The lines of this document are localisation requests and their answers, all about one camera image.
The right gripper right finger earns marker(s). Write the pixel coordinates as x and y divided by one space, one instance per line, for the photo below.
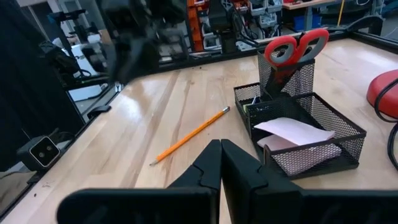
242 171

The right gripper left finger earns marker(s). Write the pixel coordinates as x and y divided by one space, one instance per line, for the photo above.
206 168

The orange pencil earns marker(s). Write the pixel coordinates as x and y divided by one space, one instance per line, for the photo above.
189 136

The pink sticky note pad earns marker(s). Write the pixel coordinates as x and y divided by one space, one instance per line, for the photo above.
295 130

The black binder clip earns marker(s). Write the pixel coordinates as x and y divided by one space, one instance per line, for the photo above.
254 100

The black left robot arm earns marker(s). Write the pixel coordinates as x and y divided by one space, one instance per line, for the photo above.
221 18

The black mesh desk organizer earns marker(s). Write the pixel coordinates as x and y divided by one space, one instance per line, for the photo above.
298 84

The silver aluminium bar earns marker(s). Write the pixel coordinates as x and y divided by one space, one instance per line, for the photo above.
118 87

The black partition panel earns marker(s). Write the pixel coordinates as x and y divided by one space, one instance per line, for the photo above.
31 93

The blue storage bin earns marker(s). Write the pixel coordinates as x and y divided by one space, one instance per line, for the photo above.
306 22

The red desk lamp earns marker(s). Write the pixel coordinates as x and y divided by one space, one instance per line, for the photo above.
385 93

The wooden top work table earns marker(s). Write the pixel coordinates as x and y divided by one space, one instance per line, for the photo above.
308 3

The black frame clamp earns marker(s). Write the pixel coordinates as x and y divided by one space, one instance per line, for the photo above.
99 111

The black table-level camera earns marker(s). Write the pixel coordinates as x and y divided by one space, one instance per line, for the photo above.
43 152

